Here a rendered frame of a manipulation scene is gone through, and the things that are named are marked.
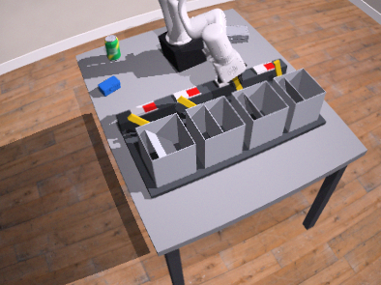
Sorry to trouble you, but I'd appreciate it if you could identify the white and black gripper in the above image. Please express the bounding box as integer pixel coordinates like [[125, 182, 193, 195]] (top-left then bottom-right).
[[213, 48, 247, 89]]

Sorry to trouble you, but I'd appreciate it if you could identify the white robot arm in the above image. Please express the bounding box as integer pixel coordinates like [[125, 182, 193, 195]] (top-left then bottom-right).
[[159, 0, 234, 64]]

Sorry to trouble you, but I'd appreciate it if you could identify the green drink can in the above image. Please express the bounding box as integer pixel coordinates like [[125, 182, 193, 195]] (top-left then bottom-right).
[[104, 35, 121, 61]]

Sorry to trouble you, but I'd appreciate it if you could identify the blue box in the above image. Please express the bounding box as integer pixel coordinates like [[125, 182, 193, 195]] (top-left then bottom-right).
[[98, 75, 121, 97]]

